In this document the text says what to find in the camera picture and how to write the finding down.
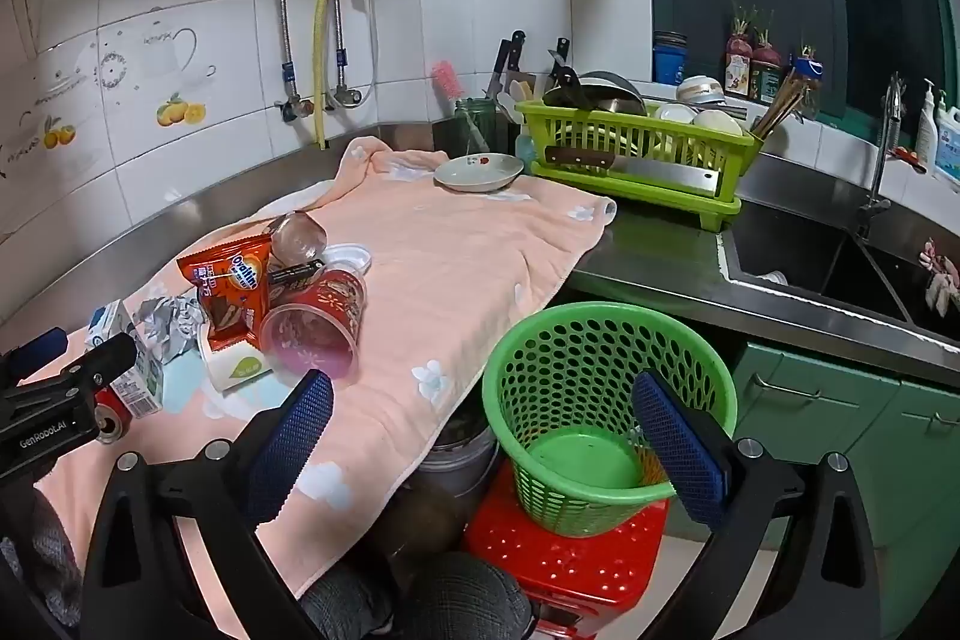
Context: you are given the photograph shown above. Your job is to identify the small black box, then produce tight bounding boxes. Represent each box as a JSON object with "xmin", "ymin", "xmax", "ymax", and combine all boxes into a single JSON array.
[{"xmin": 266, "ymin": 261, "xmax": 328, "ymax": 290}]

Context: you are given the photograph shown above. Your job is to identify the red snack packet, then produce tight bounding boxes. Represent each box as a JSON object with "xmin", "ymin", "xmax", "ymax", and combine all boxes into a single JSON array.
[{"xmin": 177, "ymin": 233, "xmax": 273, "ymax": 352}]

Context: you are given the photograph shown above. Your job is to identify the braided metal water hose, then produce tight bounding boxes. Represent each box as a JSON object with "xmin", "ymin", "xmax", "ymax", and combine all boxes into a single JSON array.
[
  {"xmin": 322, "ymin": 0, "xmax": 365, "ymax": 110},
  {"xmin": 255, "ymin": 0, "xmax": 316, "ymax": 124}
]

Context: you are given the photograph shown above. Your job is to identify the pink flowered cloth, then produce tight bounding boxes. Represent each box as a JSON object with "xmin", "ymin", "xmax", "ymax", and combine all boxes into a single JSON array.
[{"xmin": 918, "ymin": 238, "xmax": 960, "ymax": 316}]

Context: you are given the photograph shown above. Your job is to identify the white shallow plate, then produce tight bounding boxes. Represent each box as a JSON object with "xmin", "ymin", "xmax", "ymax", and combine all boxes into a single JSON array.
[{"xmin": 433, "ymin": 153, "xmax": 526, "ymax": 194}]

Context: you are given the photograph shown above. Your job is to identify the silver foil wrapper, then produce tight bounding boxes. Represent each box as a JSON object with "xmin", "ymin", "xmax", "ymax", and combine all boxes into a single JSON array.
[{"xmin": 135, "ymin": 295, "xmax": 208, "ymax": 363}]

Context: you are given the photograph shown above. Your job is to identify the white pump soap bottle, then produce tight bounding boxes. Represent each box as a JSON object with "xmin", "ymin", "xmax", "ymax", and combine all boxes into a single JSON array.
[{"xmin": 913, "ymin": 79, "xmax": 939, "ymax": 166}]

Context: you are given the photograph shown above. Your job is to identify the person's grey trouser leg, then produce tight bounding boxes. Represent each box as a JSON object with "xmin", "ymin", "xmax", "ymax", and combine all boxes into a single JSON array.
[
  {"xmin": 0, "ymin": 482, "xmax": 85, "ymax": 627},
  {"xmin": 300, "ymin": 550, "xmax": 535, "ymax": 640}
]

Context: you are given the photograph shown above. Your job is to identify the white milk carton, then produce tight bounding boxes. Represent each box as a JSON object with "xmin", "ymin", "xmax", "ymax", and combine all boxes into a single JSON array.
[{"xmin": 84, "ymin": 301, "xmax": 166, "ymax": 420}]

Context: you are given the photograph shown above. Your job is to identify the pink bottle brush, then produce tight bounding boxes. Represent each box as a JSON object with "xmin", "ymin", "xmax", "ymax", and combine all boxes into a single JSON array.
[{"xmin": 431, "ymin": 59, "xmax": 488, "ymax": 155}]

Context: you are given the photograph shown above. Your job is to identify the stainless steel sink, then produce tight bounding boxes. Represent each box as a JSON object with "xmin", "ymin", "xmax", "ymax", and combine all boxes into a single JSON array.
[{"xmin": 718, "ymin": 197, "xmax": 960, "ymax": 342}]

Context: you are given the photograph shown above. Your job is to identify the white bowls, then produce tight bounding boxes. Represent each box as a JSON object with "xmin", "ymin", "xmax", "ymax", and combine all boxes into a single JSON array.
[{"xmin": 652, "ymin": 103, "xmax": 745, "ymax": 137}]

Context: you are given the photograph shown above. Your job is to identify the red soda can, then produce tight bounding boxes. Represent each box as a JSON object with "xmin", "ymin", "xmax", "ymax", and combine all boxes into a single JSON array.
[{"xmin": 94, "ymin": 381, "xmax": 140, "ymax": 443}]

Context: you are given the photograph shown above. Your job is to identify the green cabinet door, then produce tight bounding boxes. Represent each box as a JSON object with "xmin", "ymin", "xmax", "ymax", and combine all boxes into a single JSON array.
[
  {"xmin": 847, "ymin": 377, "xmax": 960, "ymax": 640},
  {"xmin": 731, "ymin": 340, "xmax": 902, "ymax": 552}
]

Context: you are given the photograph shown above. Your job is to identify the thin white cable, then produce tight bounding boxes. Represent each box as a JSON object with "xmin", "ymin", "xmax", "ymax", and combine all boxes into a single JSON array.
[{"xmin": 352, "ymin": 0, "xmax": 380, "ymax": 103}]

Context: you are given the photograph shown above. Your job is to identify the black handled kitchen knife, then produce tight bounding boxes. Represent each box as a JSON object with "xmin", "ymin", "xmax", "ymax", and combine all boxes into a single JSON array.
[
  {"xmin": 487, "ymin": 30, "xmax": 527, "ymax": 101},
  {"xmin": 546, "ymin": 37, "xmax": 572, "ymax": 86}
]

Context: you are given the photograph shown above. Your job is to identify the stacked steel bowls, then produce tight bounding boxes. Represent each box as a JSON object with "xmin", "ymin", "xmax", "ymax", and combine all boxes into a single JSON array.
[{"xmin": 675, "ymin": 74, "xmax": 728, "ymax": 106}]

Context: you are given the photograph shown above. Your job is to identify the red plastic stool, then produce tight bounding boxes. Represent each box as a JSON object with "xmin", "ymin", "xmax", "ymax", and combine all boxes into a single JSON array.
[{"xmin": 461, "ymin": 460, "xmax": 671, "ymax": 640}]

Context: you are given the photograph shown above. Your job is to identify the blue plastic container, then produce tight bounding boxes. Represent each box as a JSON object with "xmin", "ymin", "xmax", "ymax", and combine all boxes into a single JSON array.
[{"xmin": 652, "ymin": 31, "xmax": 689, "ymax": 85}]

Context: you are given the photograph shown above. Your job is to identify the green plastic dish rack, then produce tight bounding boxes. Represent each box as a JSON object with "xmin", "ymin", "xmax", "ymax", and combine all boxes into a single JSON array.
[{"xmin": 514, "ymin": 98, "xmax": 757, "ymax": 233}]

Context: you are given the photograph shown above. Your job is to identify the bundle of wooden chopsticks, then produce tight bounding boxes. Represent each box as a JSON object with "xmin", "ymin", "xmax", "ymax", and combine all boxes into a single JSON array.
[{"xmin": 750, "ymin": 68, "xmax": 808, "ymax": 141}]

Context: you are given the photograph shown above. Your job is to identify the white plastic lid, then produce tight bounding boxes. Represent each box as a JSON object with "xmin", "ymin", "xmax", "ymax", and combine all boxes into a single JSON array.
[{"xmin": 322, "ymin": 243, "xmax": 373, "ymax": 276}]

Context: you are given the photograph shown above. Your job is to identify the black wok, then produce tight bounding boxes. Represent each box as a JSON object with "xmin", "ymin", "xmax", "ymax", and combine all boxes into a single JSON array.
[{"xmin": 541, "ymin": 68, "xmax": 646, "ymax": 118}]

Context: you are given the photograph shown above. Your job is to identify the white paper cup green leaf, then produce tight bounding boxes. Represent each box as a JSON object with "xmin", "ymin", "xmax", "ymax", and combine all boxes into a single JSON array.
[{"xmin": 199, "ymin": 332, "xmax": 275, "ymax": 393}]

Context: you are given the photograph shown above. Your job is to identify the sprouting onions in jars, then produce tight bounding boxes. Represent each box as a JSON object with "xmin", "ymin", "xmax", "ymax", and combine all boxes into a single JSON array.
[{"xmin": 723, "ymin": 0, "xmax": 787, "ymax": 106}]

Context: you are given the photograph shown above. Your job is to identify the steel sink faucet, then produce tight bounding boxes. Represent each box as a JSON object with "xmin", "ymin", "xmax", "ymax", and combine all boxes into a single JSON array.
[{"xmin": 855, "ymin": 72, "xmax": 905, "ymax": 241}]

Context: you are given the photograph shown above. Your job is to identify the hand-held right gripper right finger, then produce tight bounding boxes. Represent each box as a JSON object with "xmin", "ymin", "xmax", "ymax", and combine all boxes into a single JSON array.
[{"xmin": 630, "ymin": 370, "xmax": 886, "ymax": 640}]

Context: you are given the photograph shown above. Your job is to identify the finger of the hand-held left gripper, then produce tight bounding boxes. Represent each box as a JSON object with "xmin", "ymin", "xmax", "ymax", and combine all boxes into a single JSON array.
[
  {"xmin": 0, "ymin": 327, "xmax": 70, "ymax": 380},
  {"xmin": 0, "ymin": 334, "xmax": 139, "ymax": 421}
]

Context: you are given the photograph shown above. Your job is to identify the yellow gas hose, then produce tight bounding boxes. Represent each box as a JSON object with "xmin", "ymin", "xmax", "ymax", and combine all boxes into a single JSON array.
[{"xmin": 311, "ymin": 0, "xmax": 346, "ymax": 151}]

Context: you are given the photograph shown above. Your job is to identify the green plastic perforated basket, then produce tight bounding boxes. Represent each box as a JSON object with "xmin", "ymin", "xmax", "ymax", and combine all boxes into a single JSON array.
[{"xmin": 481, "ymin": 302, "xmax": 738, "ymax": 538}]

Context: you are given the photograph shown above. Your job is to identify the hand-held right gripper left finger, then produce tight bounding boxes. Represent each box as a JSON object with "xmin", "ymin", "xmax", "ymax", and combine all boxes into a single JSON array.
[{"xmin": 79, "ymin": 368, "xmax": 336, "ymax": 640}]

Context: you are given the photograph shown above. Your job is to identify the pink flowered towel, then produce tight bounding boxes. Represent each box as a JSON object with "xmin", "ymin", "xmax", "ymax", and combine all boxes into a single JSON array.
[{"xmin": 30, "ymin": 136, "xmax": 618, "ymax": 618}]

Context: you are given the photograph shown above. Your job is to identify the wooden handled cleaver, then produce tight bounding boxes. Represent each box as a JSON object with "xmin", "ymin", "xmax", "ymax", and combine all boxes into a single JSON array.
[{"xmin": 544, "ymin": 145, "xmax": 722, "ymax": 197}]

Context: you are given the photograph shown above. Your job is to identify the metal pot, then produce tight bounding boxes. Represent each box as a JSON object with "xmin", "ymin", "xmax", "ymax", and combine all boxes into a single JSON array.
[{"xmin": 409, "ymin": 419, "xmax": 500, "ymax": 522}]

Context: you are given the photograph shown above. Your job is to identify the blue white detergent bottle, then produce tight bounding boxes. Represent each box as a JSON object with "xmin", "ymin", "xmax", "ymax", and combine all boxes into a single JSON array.
[{"xmin": 934, "ymin": 92, "xmax": 960, "ymax": 185}]

